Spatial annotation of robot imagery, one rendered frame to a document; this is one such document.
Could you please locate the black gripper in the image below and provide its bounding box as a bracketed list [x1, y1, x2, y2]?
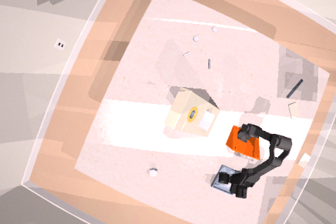
[218, 172, 238, 185]

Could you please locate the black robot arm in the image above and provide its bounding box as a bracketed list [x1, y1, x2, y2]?
[229, 123, 293, 199]

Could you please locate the beige service panel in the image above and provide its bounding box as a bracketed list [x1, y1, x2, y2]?
[163, 87, 220, 137]

